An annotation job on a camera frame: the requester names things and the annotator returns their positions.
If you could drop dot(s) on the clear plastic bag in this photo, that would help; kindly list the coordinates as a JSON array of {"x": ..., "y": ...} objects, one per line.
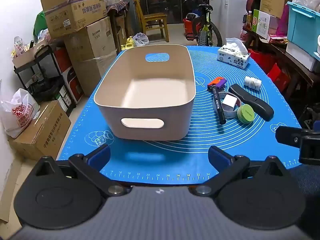
[{"x": 141, "y": 40}]

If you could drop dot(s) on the yellow oil bottle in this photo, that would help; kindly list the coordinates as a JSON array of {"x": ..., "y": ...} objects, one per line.
[{"x": 248, "y": 21}]

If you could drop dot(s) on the green and white carton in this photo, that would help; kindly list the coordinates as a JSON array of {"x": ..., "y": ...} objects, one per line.
[{"x": 261, "y": 23}]

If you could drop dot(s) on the red and white appliance box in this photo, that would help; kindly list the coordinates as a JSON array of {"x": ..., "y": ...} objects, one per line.
[{"x": 73, "y": 85}]

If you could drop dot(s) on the white storage box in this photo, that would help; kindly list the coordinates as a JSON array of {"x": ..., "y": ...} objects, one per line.
[{"x": 300, "y": 55}]

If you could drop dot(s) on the yellow detergent bottle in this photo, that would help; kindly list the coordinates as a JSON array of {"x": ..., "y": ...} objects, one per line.
[{"x": 128, "y": 43}]

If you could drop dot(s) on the clear tape roll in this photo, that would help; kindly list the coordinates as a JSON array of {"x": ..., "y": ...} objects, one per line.
[{"x": 231, "y": 114}]

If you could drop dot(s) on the plain tall cardboard box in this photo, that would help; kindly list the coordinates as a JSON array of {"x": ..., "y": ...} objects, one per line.
[{"x": 90, "y": 40}]

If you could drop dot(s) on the blue silicone baking mat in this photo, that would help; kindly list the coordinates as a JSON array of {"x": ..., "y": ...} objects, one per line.
[{"x": 175, "y": 160}]

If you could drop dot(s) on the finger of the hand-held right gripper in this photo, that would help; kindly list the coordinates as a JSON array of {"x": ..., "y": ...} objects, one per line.
[{"x": 290, "y": 136}]

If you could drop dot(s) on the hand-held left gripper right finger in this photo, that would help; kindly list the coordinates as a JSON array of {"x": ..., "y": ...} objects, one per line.
[{"x": 218, "y": 156}]

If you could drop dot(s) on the low taped cardboard box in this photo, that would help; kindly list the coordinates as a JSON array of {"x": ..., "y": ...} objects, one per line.
[{"x": 45, "y": 132}]

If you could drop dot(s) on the turquoise plastic storage bin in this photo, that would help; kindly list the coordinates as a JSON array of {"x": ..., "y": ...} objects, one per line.
[{"x": 302, "y": 27}]

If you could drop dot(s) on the white chest freezer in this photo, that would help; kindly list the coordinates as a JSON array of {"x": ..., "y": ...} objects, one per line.
[{"x": 232, "y": 17}]

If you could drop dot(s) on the cardboard tray of snacks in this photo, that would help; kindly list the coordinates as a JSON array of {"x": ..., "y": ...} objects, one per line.
[{"x": 27, "y": 55}]

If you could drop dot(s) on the green round tin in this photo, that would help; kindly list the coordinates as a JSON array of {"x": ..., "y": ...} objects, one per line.
[{"x": 246, "y": 113}]

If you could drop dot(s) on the wooden chair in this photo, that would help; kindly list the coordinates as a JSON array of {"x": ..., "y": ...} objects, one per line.
[{"x": 152, "y": 18}]

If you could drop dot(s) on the orange and purple utility knife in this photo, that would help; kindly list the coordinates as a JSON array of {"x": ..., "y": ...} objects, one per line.
[{"x": 216, "y": 82}]

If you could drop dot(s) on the white pill bottle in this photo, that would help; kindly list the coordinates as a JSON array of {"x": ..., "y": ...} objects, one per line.
[{"x": 252, "y": 82}]

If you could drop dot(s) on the dark wooden side table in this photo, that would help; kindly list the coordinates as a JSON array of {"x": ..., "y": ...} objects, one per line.
[{"x": 287, "y": 55}]

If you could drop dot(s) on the open printed cardboard box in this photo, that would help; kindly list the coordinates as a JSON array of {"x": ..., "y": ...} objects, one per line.
[{"x": 75, "y": 12}]

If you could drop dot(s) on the green plastic bag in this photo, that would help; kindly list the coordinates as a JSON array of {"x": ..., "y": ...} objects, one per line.
[{"x": 39, "y": 26}]

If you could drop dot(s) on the beige plastic storage basket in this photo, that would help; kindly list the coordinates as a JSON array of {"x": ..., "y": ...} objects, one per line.
[{"x": 150, "y": 92}]

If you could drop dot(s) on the white tissue pack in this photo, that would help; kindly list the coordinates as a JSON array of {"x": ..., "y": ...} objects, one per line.
[{"x": 232, "y": 57}]

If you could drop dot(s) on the black and green bicycle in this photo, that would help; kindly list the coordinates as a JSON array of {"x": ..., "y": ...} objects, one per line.
[{"x": 207, "y": 32}]

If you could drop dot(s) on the black handheld device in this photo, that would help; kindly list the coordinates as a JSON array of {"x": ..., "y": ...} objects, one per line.
[{"x": 260, "y": 106}]

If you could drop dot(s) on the black metal rack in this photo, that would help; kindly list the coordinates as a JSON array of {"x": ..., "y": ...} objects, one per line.
[{"x": 47, "y": 80}]

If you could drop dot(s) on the white charger plug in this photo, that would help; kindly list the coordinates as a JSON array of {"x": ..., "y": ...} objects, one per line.
[{"x": 228, "y": 102}]

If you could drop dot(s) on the black marker pen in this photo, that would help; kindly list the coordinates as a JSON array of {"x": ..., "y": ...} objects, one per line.
[{"x": 220, "y": 107}]

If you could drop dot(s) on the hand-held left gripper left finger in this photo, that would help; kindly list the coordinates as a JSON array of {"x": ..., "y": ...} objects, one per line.
[{"x": 100, "y": 155}]

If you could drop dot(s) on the white printed plastic bag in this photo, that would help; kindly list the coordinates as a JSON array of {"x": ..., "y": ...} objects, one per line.
[{"x": 17, "y": 112}]

